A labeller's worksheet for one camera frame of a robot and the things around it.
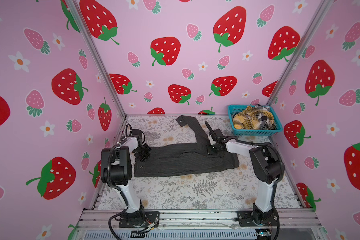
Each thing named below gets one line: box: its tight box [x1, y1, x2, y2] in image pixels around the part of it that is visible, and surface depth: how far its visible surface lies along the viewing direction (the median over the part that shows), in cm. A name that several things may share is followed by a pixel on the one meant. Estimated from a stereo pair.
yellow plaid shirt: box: [232, 105, 275, 130], surface depth 106 cm
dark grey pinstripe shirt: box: [133, 115, 240, 178], surface depth 95 cm
